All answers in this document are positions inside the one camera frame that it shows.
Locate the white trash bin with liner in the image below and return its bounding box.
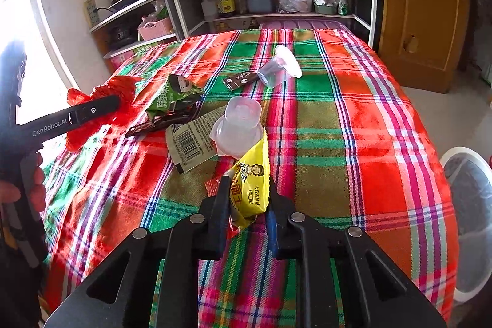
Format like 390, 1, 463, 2
440, 147, 491, 304

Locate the pink woven basket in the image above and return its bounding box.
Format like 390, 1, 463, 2
137, 16, 173, 41

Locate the cooking oil bottle red cap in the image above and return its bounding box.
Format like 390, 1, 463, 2
216, 0, 236, 18

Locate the red plastic bag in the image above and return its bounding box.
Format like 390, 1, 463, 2
66, 76, 141, 152

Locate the green snack wrapper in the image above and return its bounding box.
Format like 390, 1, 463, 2
146, 74, 204, 120

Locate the clear plastic cup stack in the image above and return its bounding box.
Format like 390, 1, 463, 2
209, 96, 263, 160

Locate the purple lid storage box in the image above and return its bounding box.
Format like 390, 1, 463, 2
259, 20, 349, 30

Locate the beige barcode wrapper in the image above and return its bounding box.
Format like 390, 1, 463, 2
165, 106, 226, 174

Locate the brown coffee sachet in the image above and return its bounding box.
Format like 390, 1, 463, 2
222, 72, 259, 92
125, 110, 195, 137

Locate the clear plastic cup with lid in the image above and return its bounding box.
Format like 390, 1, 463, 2
257, 45, 303, 88

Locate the yellow snack wrapper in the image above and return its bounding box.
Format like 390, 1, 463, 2
227, 131, 270, 238

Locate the wall power strip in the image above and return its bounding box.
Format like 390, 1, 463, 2
83, 0, 100, 28

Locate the person's left hand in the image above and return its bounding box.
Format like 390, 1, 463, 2
0, 152, 47, 213

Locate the wooden door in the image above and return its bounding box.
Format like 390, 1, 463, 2
379, 0, 470, 93

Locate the colourful plaid tablecloth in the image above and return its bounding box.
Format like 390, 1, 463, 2
42, 28, 459, 318

